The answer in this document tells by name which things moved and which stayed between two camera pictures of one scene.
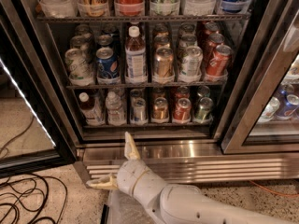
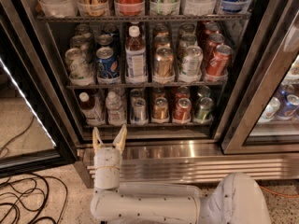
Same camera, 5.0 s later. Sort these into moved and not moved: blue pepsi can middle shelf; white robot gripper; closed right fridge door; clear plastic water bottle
Moved: white robot gripper
Not moved: clear plastic water bottle; closed right fridge door; blue pepsi can middle shelf
